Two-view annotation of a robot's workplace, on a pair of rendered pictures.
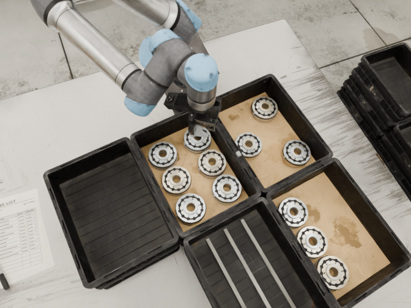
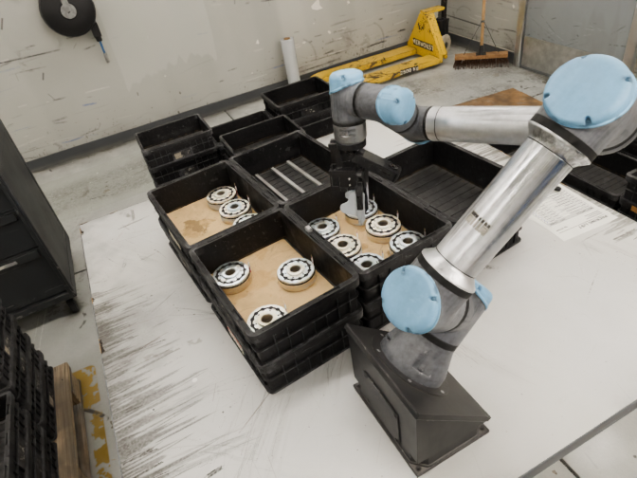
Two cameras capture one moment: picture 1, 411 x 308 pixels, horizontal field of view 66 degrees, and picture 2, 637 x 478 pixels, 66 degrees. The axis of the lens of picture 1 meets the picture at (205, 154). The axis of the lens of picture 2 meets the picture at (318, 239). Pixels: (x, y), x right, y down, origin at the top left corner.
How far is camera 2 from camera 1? 152 cm
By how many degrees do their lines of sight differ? 76
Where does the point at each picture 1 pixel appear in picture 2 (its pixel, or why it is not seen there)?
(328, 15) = not seen: outside the picture
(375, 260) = (174, 215)
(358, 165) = (137, 332)
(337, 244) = (208, 219)
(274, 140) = (257, 292)
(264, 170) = (276, 260)
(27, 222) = (548, 215)
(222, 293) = (321, 177)
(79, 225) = (474, 188)
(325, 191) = not seen: hidden behind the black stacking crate
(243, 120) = not seen: hidden behind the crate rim
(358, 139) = (119, 368)
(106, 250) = (437, 179)
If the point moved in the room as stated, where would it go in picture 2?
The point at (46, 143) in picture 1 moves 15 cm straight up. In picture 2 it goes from (599, 284) to (611, 243)
